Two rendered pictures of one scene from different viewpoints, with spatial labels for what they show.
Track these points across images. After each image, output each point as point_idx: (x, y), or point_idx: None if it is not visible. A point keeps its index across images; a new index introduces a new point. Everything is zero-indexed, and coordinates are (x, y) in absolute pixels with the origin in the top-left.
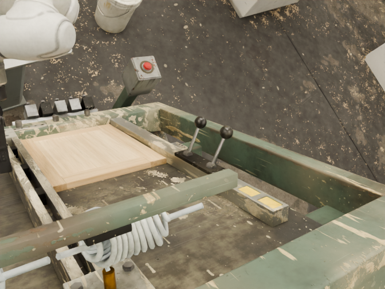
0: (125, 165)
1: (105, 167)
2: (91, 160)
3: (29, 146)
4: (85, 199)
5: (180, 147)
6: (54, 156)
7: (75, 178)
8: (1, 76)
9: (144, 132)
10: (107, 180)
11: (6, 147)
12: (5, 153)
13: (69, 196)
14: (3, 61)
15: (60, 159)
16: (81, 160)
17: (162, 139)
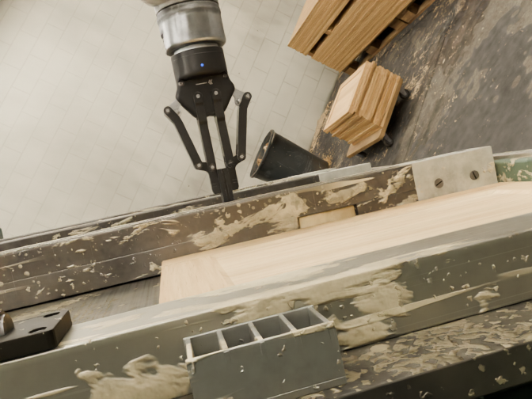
0: (182, 290)
1: (202, 275)
2: (291, 255)
3: (450, 196)
4: (88, 304)
5: (220, 342)
6: (362, 225)
7: (175, 267)
8: (169, 32)
9: (509, 227)
10: (154, 304)
11: (194, 165)
12: (210, 178)
13: (128, 290)
14: (178, 1)
15: (335, 233)
16: (304, 247)
17: (347, 274)
